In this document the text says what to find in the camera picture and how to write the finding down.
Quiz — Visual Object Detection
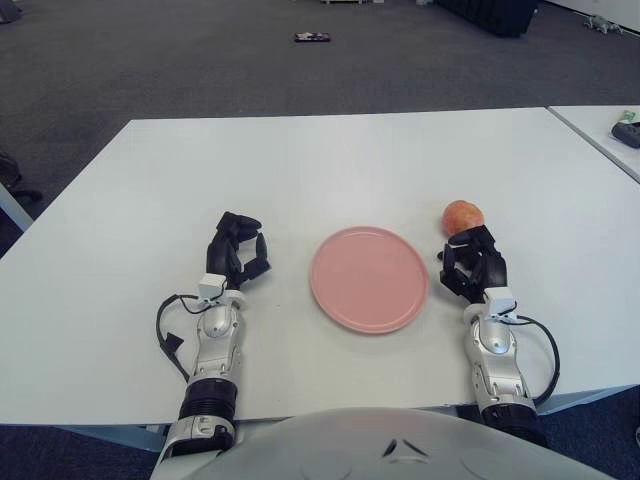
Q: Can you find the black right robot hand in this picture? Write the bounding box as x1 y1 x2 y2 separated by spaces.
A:
437 224 509 304

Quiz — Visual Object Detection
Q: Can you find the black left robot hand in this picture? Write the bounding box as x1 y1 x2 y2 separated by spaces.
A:
205 211 274 291

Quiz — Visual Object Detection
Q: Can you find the red yellow apple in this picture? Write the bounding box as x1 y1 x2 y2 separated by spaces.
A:
441 199 485 236

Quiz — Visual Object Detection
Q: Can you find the pink round plate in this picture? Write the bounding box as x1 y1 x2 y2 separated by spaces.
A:
309 225 430 335

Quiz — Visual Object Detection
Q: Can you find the dark grey handheld controller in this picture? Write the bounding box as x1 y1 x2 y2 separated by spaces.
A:
610 119 640 149

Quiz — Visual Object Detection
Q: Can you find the black office chair base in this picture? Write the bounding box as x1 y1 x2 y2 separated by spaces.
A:
0 149 44 201

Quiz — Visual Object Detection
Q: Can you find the grey robot torso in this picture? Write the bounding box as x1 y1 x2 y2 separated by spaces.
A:
149 405 621 480

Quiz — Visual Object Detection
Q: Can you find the large black case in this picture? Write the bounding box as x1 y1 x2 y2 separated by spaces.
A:
434 0 539 39

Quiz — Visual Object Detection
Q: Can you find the small grey quadruped robot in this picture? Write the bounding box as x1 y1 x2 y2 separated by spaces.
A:
582 14 624 35

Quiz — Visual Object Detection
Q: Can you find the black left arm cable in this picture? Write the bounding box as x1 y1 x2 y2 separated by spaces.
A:
156 293 209 385

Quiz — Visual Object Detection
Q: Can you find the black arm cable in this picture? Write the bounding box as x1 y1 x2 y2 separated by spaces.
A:
509 312 560 404
156 293 209 385

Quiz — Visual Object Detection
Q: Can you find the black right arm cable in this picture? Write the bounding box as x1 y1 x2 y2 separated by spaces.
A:
509 312 560 404

